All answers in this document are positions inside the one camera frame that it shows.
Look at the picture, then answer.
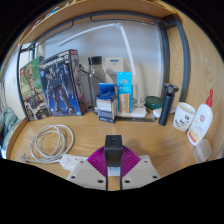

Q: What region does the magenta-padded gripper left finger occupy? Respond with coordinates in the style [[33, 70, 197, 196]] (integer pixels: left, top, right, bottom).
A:
[[66, 145, 109, 192]]

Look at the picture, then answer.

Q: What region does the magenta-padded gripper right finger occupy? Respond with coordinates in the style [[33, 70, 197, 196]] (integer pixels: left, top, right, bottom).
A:
[[118, 145, 162, 191]]

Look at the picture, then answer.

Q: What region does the black charger block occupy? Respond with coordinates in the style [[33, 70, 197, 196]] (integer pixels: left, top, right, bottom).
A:
[[104, 134, 124, 178]]

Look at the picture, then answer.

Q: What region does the white power strip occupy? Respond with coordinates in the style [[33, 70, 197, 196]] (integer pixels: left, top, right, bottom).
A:
[[59, 153, 89, 172]]

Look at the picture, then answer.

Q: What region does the black ruler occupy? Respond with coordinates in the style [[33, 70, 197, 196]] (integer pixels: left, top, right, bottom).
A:
[[116, 115, 156, 122]]

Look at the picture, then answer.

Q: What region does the clear plastic cup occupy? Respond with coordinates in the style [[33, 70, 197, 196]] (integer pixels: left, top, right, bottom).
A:
[[193, 138, 213, 164]]

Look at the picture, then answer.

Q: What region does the white mug with black print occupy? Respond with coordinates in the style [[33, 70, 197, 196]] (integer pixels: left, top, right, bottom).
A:
[[172, 101, 197, 133]]

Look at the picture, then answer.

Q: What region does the black electric shaver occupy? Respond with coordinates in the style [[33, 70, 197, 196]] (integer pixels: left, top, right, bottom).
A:
[[158, 82, 180, 127]]

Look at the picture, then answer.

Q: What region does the green round container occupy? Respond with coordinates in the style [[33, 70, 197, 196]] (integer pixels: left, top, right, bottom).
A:
[[144, 95, 165, 111]]

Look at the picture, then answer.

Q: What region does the small dark blue box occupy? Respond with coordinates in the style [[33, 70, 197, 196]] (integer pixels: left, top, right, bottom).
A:
[[95, 82, 118, 124]]

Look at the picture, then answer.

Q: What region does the white lotion bottle red cap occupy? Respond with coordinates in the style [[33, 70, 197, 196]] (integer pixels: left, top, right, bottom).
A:
[[186, 88, 214, 147]]

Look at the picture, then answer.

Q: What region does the tall light blue box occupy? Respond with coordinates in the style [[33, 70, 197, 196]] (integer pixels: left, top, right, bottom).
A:
[[116, 71, 134, 114]]

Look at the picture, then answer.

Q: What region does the teal bedding blanket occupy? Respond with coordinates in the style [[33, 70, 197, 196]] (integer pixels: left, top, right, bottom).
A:
[[0, 106, 21, 148]]

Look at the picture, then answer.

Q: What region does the blue robot model kit box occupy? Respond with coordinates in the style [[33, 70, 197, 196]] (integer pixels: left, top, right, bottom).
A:
[[38, 49, 88, 118]]

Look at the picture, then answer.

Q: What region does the clear bottle with black cap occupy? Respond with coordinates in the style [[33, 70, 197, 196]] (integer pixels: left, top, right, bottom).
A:
[[87, 55, 107, 115]]

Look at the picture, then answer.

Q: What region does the green tree figure toy box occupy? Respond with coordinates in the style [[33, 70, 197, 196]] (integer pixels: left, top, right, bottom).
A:
[[19, 55, 53, 122]]

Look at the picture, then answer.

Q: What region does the white desk lamp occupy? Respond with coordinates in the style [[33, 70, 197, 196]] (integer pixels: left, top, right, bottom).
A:
[[57, 22, 148, 118]]

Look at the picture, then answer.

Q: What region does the white coiled cable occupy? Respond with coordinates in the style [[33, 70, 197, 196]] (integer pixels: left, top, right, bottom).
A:
[[20, 124, 76, 164]]

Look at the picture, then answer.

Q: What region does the white wall box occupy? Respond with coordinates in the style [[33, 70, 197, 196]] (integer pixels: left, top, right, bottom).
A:
[[105, 56, 125, 84]]

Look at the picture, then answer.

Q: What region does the dark grey metal frame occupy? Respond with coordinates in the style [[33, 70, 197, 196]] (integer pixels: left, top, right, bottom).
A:
[[16, 9, 191, 104]]

